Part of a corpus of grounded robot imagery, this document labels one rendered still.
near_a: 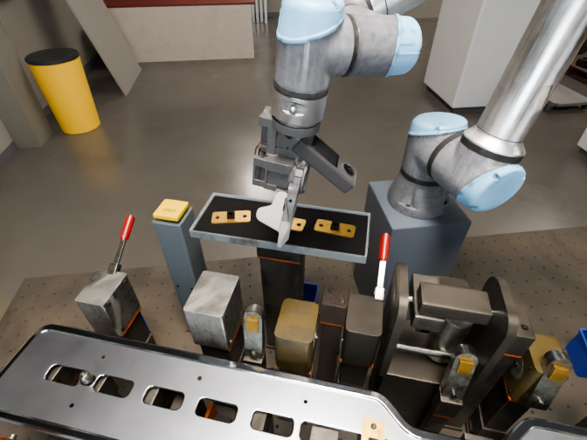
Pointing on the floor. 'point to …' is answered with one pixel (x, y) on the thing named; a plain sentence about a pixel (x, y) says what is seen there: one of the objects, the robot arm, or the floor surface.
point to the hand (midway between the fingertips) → (293, 220)
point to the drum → (65, 88)
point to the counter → (184, 29)
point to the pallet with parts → (577, 70)
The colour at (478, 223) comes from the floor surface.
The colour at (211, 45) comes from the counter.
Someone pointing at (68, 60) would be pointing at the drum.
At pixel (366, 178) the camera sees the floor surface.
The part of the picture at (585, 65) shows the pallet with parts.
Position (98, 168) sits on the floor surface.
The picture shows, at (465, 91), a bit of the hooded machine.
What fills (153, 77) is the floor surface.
